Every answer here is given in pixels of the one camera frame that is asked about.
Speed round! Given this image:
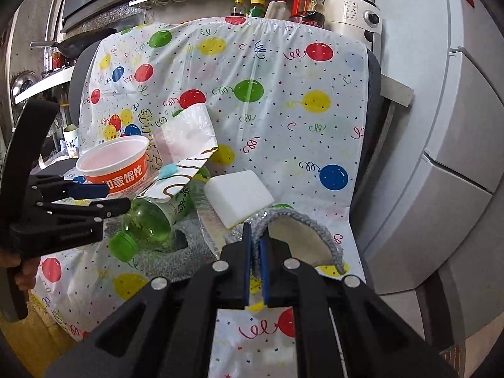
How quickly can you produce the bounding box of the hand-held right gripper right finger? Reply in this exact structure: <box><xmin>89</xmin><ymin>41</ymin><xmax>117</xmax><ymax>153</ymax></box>
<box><xmin>260</xmin><ymin>236</ymin><xmax>459</xmax><ymax>378</ymax></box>

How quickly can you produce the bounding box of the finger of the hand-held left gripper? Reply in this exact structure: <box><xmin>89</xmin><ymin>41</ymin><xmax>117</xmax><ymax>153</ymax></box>
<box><xmin>43</xmin><ymin>198</ymin><xmax>132</xmax><ymax>222</ymax></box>
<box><xmin>27</xmin><ymin>175</ymin><xmax>110</xmax><ymax>199</ymax></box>

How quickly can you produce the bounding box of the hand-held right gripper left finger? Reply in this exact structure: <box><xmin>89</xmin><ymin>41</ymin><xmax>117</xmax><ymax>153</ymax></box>
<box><xmin>43</xmin><ymin>222</ymin><xmax>253</xmax><ymax>378</ymax></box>

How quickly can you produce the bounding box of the grey knitted slipper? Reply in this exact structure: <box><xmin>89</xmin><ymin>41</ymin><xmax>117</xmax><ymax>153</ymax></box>
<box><xmin>236</xmin><ymin>209</ymin><xmax>349</xmax><ymax>284</ymax></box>

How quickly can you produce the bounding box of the grey fluffy cloth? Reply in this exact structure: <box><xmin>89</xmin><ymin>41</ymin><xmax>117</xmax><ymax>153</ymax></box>
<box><xmin>132</xmin><ymin>218</ymin><xmax>222</xmax><ymax>281</ymax></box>

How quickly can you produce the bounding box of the person's left hand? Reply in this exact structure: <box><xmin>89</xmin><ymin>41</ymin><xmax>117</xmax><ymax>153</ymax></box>
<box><xmin>0</xmin><ymin>249</ymin><xmax>41</xmax><ymax>293</ymax></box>

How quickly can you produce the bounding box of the orange and white food bowl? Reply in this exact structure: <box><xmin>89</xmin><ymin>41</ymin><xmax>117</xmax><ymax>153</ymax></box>
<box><xmin>76</xmin><ymin>135</ymin><xmax>151</xmax><ymax>195</ymax></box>

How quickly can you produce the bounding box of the green plastic bottle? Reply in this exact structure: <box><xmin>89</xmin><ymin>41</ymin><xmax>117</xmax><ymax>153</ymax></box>
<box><xmin>109</xmin><ymin>167</ymin><xmax>211</xmax><ymax>262</ymax></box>

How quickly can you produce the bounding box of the white printed cup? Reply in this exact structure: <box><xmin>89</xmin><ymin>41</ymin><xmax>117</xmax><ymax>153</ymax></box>
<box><xmin>63</xmin><ymin>124</ymin><xmax>82</xmax><ymax>159</ymax></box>

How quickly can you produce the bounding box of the clear plastic wrapper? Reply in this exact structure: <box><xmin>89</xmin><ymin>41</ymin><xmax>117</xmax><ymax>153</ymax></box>
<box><xmin>195</xmin><ymin>201</ymin><xmax>230</xmax><ymax>257</ymax></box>

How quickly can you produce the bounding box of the white foam block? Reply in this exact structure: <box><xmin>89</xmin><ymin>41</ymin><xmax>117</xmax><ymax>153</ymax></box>
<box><xmin>203</xmin><ymin>170</ymin><xmax>275</xmax><ymax>229</ymax></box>

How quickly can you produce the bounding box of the white crumpled wrapper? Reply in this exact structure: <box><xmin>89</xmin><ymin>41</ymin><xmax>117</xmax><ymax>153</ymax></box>
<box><xmin>136</xmin><ymin>103</ymin><xmax>220</xmax><ymax>202</ymax></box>

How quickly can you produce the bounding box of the round steel lid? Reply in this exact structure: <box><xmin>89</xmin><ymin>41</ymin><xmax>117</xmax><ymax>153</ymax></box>
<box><xmin>10</xmin><ymin>70</ymin><xmax>39</xmax><ymax>105</ymax></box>

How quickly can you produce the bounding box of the balloon print tablecloth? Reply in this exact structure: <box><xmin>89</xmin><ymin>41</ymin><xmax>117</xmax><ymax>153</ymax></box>
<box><xmin>29</xmin><ymin>16</ymin><xmax>369</xmax><ymax>378</ymax></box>

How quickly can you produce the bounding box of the black wok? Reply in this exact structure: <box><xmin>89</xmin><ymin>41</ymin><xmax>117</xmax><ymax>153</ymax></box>
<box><xmin>31</xmin><ymin>27</ymin><xmax>119</xmax><ymax>58</ymax></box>

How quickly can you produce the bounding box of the white countertop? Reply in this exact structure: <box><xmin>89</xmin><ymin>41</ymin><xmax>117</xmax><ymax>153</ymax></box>
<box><xmin>380</xmin><ymin>74</ymin><xmax>415</xmax><ymax>108</ymax></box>

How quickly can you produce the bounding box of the grey refrigerator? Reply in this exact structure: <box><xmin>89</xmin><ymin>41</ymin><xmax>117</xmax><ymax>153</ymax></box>
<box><xmin>352</xmin><ymin>0</ymin><xmax>504</xmax><ymax>347</ymax></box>

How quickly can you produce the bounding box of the pale bottle red cap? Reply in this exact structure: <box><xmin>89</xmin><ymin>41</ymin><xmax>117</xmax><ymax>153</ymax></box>
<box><xmin>265</xmin><ymin>0</ymin><xmax>294</xmax><ymax>20</ymax></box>

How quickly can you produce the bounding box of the white kitchen appliance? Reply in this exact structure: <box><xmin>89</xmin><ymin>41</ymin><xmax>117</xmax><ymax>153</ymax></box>
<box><xmin>324</xmin><ymin>0</ymin><xmax>382</xmax><ymax>50</ymax></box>

